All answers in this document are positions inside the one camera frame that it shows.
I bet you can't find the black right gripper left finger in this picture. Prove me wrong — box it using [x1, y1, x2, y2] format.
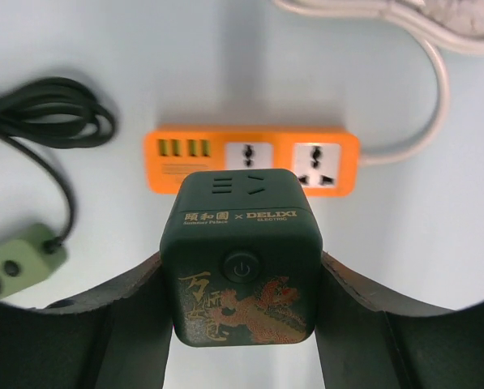
[0, 254, 172, 388]

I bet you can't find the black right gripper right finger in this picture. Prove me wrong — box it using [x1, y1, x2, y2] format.
[315, 253, 484, 388]

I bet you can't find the dark green cube socket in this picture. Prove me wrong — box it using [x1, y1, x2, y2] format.
[160, 169, 323, 347]

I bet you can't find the green power strip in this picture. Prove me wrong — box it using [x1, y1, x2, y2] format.
[0, 224, 67, 300]

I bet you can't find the orange power strip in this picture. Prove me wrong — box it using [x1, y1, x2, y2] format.
[143, 124, 361, 197]

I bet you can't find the black power strip cord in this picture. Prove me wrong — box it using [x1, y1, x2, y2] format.
[0, 76, 117, 254]

